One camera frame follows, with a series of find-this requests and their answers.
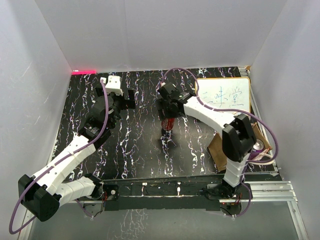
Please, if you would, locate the red Coke can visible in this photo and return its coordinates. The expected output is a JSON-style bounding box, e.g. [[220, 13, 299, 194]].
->
[[161, 118, 175, 131]]

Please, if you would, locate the purple Fanta can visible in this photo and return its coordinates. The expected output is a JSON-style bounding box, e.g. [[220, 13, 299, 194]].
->
[[248, 139, 265, 160]]

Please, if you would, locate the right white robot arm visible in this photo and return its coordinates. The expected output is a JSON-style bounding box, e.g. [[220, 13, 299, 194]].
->
[[156, 83, 257, 199]]

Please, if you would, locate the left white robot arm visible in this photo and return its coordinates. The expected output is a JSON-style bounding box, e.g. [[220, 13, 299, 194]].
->
[[18, 87, 136, 222]]

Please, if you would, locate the canvas bag with cat print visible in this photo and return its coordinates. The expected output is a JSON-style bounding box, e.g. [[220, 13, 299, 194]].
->
[[207, 123, 272, 172]]

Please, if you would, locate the pink LED strip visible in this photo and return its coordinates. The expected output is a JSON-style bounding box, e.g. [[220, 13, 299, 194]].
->
[[72, 70, 97, 75]]

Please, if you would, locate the yellow framed whiteboard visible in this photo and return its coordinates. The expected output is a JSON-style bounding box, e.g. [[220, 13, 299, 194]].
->
[[194, 77, 251, 112]]

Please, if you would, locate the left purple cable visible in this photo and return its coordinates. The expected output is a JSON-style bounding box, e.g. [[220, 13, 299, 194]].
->
[[8, 79, 109, 235]]

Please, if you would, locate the purple cable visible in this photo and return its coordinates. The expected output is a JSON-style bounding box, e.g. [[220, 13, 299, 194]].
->
[[161, 67, 278, 217], [8, 79, 109, 235]]

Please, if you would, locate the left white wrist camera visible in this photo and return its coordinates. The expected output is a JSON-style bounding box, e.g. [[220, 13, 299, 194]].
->
[[100, 75, 123, 96]]

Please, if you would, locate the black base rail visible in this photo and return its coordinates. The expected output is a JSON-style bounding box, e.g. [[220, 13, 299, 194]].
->
[[100, 174, 253, 211]]

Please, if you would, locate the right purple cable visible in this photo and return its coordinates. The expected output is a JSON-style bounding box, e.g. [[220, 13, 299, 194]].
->
[[161, 67, 278, 217]]

